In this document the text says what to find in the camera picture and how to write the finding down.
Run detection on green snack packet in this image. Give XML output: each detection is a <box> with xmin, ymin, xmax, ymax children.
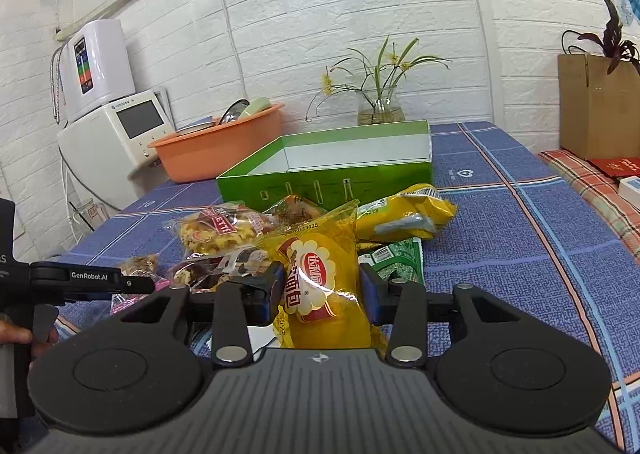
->
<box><xmin>358</xmin><ymin>237</ymin><xmax>425</xmax><ymax>285</ymax></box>

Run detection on clear cookie snack bag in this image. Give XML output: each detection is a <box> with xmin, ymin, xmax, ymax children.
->
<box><xmin>166</xmin><ymin>202</ymin><xmax>279</xmax><ymax>256</ymax></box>

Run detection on yellow bread snack packet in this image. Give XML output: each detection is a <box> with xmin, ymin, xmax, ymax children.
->
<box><xmin>256</xmin><ymin>201</ymin><xmax>380</xmax><ymax>350</ymax></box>

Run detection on yellow snack bag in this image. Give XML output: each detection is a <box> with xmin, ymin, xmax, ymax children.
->
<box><xmin>356</xmin><ymin>183</ymin><xmax>457</xmax><ymax>243</ymax></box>

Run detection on clear bag brown nuts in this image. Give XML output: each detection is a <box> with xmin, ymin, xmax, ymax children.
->
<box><xmin>265</xmin><ymin>194</ymin><xmax>326</xmax><ymax>227</ymax></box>

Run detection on person's left hand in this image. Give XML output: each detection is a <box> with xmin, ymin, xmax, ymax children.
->
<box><xmin>0</xmin><ymin>321</ymin><xmax>60</xmax><ymax>359</ymax></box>

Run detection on blue checked tablecloth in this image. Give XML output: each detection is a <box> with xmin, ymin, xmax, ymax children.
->
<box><xmin>60</xmin><ymin>122</ymin><xmax>639</xmax><ymax>453</ymax></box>

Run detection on green open cardboard box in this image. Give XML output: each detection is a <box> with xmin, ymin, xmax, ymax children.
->
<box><xmin>217</xmin><ymin>121</ymin><xmax>433</xmax><ymax>211</ymax></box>

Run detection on orange plastic basin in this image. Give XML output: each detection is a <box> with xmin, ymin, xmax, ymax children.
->
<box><xmin>149</xmin><ymin>103</ymin><xmax>284</xmax><ymax>183</ymax></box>

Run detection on white appliance with screen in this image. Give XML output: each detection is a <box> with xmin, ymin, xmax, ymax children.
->
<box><xmin>58</xmin><ymin>86</ymin><xmax>175</xmax><ymax>214</ymax></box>

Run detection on metal bowl in basin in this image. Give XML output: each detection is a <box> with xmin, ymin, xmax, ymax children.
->
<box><xmin>218</xmin><ymin>99</ymin><xmax>250</xmax><ymax>125</ymax></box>

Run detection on glass vase with orchid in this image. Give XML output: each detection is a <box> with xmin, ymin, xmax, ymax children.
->
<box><xmin>305</xmin><ymin>35</ymin><xmax>451</xmax><ymax>125</ymax></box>

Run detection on orange plaid cloth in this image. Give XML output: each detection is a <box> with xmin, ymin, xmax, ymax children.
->
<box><xmin>537</xmin><ymin>150</ymin><xmax>640</xmax><ymax>263</ymax></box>

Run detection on white water purifier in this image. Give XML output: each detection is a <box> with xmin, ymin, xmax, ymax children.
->
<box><xmin>60</xmin><ymin>19</ymin><xmax>136</xmax><ymax>123</ymax></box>

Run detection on white power strip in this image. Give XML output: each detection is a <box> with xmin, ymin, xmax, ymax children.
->
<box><xmin>618</xmin><ymin>176</ymin><xmax>640</xmax><ymax>209</ymax></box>

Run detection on red booklet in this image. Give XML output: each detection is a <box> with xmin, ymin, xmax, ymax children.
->
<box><xmin>589</xmin><ymin>157</ymin><xmax>640</xmax><ymax>179</ymax></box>

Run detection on brown paper bag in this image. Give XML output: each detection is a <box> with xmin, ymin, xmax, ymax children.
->
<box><xmin>558</xmin><ymin>54</ymin><xmax>640</xmax><ymax>159</ymax></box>

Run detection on dark purple plant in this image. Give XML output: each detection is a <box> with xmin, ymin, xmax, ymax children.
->
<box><xmin>561</xmin><ymin>0</ymin><xmax>640</xmax><ymax>75</ymax></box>

